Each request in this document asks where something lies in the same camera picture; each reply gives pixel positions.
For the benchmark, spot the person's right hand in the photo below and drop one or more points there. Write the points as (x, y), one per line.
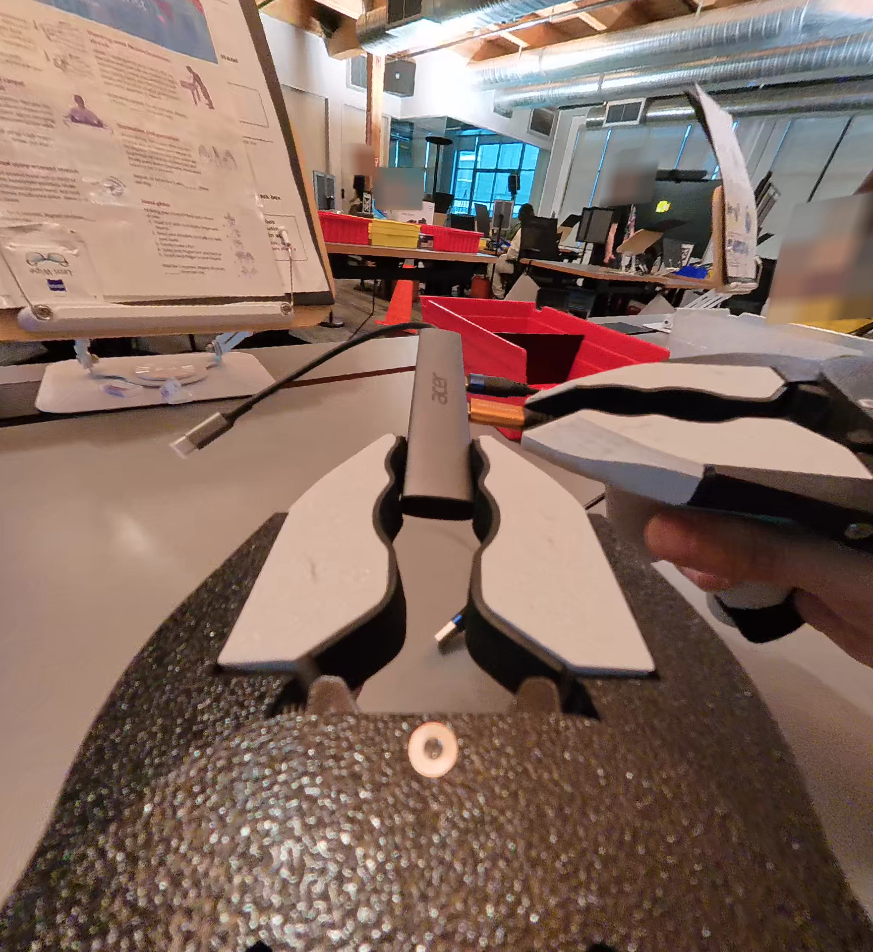
(853, 602)

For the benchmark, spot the printed instruction sheet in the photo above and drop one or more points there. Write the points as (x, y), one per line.
(146, 186)

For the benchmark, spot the red plastic bin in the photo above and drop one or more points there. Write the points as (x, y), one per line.
(481, 335)

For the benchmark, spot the black bin divider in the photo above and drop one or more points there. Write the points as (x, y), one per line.
(548, 357)

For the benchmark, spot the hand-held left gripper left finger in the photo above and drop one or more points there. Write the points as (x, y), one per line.
(310, 565)

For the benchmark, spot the red tray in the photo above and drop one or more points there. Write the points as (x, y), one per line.
(451, 238)
(343, 227)

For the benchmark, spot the black computer monitor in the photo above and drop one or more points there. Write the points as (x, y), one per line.
(596, 223)

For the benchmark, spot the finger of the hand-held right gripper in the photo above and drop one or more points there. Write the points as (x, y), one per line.
(629, 446)
(667, 379)

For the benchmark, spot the wooden office desk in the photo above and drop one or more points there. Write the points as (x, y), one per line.
(406, 254)
(615, 271)

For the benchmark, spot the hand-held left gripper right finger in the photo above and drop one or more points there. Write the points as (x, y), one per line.
(555, 565)

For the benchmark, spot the black wall speaker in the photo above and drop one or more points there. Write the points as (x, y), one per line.
(400, 77)

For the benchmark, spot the silver usb-a plug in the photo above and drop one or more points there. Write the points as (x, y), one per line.
(451, 632)

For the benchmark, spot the yellow tray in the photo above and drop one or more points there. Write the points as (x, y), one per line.
(393, 234)

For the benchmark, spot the orange traffic cone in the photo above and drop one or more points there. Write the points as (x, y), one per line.
(400, 305)

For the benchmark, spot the silver ventilation duct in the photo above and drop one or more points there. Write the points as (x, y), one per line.
(704, 52)

